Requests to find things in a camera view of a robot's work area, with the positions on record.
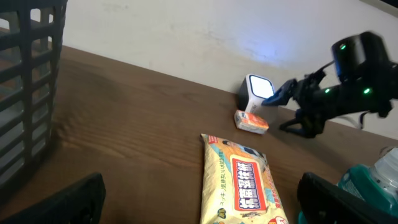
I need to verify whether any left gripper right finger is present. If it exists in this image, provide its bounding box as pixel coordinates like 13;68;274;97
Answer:
297;172;397;224

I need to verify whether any teal spray bottle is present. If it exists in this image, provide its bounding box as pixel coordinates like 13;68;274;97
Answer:
298;147;397;224

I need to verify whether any white barcode scanner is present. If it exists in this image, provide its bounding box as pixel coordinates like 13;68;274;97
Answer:
237;74;274;114

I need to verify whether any grey plastic shopping basket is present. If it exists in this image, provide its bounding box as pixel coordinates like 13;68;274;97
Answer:
1;0;68;203

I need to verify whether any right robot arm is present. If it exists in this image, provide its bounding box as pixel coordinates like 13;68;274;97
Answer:
262;31;397;138

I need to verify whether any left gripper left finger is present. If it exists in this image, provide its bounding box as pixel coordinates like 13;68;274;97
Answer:
1;172;106;224

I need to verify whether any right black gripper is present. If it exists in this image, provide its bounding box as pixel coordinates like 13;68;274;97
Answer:
262;70;344;139

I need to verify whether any yellow wet wipes pack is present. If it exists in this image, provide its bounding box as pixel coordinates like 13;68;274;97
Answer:
200;134;289;224

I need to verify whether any orange snack packet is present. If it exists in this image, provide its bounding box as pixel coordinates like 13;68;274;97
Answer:
234;110;269;134

